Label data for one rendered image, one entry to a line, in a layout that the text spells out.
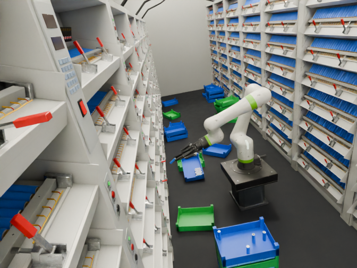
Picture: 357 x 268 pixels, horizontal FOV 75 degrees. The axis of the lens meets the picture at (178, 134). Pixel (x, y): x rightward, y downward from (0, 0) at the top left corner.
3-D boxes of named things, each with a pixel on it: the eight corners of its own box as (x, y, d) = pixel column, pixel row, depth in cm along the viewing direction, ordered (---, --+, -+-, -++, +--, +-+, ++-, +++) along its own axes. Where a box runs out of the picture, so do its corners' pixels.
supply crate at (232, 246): (262, 226, 140) (262, 216, 137) (279, 256, 122) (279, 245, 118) (213, 235, 139) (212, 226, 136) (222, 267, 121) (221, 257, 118)
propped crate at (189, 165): (204, 178, 243) (204, 174, 238) (185, 182, 243) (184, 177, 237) (198, 157, 265) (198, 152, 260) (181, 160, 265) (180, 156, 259)
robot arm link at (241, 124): (239, 142, 210) (259, 83, 191) (246, 150, 195) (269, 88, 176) (226, 140, 208) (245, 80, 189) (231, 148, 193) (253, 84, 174)
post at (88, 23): (173, 249, 173) (108, -3, 103) (173, 260, 164) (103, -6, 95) (146, 254, 173) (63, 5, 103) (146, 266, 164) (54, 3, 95)
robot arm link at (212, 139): (228, 141, 182) (222, 132, 190) (222, 130, 174) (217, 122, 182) (212, 149, 183) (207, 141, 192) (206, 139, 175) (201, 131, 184)
